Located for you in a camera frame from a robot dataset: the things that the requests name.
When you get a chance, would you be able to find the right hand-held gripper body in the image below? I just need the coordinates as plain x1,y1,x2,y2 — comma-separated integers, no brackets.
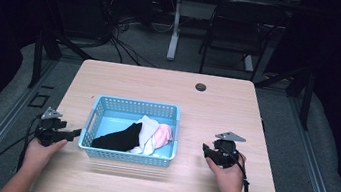
203,128,248,172

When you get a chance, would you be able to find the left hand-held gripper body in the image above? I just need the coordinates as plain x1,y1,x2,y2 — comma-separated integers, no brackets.
32,105,79,151

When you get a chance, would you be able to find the black sock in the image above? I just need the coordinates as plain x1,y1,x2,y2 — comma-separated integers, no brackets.
90,116,144,155

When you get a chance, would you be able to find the pink sock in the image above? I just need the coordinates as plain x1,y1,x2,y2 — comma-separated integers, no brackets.
150,122,175,152

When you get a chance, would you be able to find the blue plastic basket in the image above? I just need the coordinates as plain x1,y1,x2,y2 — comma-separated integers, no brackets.
75,92,184,170

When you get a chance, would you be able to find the white sock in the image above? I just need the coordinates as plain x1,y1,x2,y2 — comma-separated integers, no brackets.
129,113,162,158

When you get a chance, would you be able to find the person's right hand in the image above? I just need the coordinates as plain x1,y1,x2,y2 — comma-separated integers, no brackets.
200,148,250,192

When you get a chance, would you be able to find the person's left hand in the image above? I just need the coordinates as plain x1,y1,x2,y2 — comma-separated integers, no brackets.
19,133,68,180

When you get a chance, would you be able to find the black metal stand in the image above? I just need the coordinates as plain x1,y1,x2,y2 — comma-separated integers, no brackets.
249,59,318,132
26,0,103,97

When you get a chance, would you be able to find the black chair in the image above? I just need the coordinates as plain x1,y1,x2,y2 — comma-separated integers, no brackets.
195,0,291,86

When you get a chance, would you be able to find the white desk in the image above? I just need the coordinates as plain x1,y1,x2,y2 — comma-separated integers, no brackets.
147,0,303,79

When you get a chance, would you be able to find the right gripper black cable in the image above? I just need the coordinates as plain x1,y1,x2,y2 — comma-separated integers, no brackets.
219,144,260,192

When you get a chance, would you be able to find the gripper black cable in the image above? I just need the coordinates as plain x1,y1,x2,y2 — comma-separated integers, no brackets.
219,144,260,192
0,108,48,192

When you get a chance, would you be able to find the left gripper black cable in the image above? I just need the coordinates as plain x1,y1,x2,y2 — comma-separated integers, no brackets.
0,108,48,192

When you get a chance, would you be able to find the bundle of floor cables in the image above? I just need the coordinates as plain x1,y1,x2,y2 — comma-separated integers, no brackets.
89,0,180,72

